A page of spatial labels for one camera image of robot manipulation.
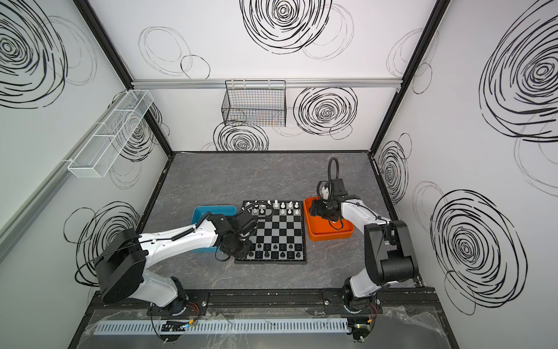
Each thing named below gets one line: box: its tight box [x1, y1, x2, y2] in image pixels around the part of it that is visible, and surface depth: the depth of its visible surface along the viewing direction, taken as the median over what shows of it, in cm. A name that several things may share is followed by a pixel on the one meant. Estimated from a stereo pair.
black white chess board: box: [233, 199, 307, 265], surface depth 87 cm
